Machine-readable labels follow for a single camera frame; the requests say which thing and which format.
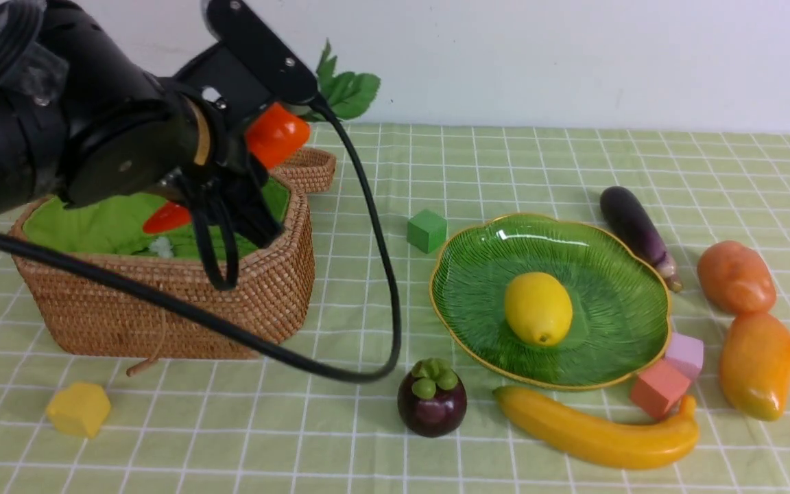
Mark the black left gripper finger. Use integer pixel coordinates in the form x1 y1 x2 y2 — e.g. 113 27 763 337
228 169 283 249

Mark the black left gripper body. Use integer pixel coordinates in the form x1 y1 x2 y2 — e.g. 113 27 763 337
59 41 265 209

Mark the orange toy carrot with leaves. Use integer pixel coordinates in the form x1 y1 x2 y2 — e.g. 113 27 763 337
142 38 381 235

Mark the purple toy mangosteen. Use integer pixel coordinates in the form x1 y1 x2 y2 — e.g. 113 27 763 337
397 357 468 438

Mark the yellow toy lemon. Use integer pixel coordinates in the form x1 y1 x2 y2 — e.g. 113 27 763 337
503 272 573 347

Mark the purple toy eggplant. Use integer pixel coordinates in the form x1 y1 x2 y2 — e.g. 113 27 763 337
599 185 683 293

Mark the yellow toy banana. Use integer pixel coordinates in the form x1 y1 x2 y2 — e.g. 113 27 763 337
492 386 699 470

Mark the brown toy potato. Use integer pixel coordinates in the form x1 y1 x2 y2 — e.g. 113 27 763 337
697 240 778 315

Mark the orange toy mango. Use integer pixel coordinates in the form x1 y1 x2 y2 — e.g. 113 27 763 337
719 313 790 422

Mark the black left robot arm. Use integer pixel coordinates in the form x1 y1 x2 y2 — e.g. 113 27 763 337
0 1 291 248

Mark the woven rattan basket lid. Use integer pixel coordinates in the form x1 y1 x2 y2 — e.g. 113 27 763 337
272 147 337 193

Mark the woven rattan basket green lining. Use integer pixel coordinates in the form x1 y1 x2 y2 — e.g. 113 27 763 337
8 148 316 361

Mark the green foam cube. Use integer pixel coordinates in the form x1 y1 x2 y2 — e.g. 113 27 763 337
405 209 448 254

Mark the green checkered tablecloth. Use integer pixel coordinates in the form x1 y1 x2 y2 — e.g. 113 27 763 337
0 125 790 493

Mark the yellow foam hexagon block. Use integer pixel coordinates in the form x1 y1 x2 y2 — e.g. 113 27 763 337
46 381 112 440

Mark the green leaf-shaped glass plate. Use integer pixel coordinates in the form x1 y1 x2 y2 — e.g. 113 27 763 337
429 213 672 391

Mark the salmon foam cube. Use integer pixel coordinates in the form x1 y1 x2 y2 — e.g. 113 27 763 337
630 360 692 420

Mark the pink foam cube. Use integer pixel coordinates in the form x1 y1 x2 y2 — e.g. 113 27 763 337
664 332 705 381

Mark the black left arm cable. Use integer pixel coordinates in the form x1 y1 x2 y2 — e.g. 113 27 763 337
0 96 403 384

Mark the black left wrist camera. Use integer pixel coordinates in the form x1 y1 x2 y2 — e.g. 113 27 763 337
201 1 321 106

